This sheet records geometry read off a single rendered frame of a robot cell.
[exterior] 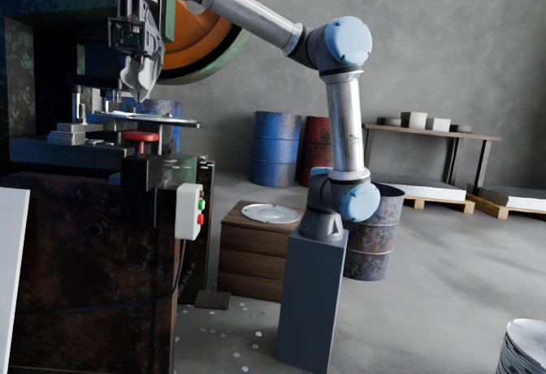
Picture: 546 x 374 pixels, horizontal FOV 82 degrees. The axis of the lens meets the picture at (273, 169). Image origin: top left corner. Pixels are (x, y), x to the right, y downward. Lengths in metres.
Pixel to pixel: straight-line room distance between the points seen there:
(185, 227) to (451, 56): 4.56
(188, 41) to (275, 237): 0.92
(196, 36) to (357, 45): 0.82
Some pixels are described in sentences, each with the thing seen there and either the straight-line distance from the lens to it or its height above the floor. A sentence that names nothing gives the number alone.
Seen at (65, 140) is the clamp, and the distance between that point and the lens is 0.93.
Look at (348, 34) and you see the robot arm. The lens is 0.83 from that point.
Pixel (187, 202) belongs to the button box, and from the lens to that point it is 0.81.
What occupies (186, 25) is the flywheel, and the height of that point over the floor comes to 1.17.
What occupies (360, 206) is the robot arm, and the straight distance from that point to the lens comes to 0.89.
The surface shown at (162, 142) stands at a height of 0.71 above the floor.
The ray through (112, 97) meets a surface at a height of 0.84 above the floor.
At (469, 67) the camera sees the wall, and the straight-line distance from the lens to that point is 5.12.
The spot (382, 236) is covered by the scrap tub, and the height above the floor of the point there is 0.26.
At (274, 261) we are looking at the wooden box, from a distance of 1.44.
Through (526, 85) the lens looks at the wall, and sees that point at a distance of 5.56.
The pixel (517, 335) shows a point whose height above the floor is 0.24.
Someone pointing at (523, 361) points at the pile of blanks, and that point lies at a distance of 1.23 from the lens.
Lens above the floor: 0.82
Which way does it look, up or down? 9 degrees down
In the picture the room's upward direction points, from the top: 6 degrees clockwise
